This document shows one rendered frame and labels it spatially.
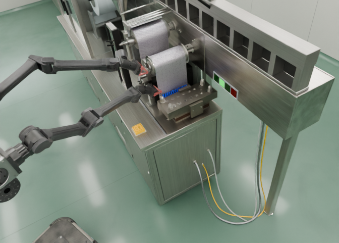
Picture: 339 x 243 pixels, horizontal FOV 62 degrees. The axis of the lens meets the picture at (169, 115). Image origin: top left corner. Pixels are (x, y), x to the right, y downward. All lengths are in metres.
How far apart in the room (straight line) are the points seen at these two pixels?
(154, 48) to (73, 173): 1.61
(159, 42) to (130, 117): 0.58
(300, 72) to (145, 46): 1.13
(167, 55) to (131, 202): 1.42
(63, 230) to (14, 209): 0.77
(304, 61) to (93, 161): 2.37
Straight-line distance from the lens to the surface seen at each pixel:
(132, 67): 1.86
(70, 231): 2.50
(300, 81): 1.37
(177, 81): 2.04
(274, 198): 2.41
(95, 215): 2.77
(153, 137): 1.93
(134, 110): 2.15
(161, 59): 1.90
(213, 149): 2.36
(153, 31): 2.07
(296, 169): 2.95
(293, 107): 1.44
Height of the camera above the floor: 2.33
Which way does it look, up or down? 44 degrees down
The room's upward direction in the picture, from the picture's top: 8 degrees counter-clockwise
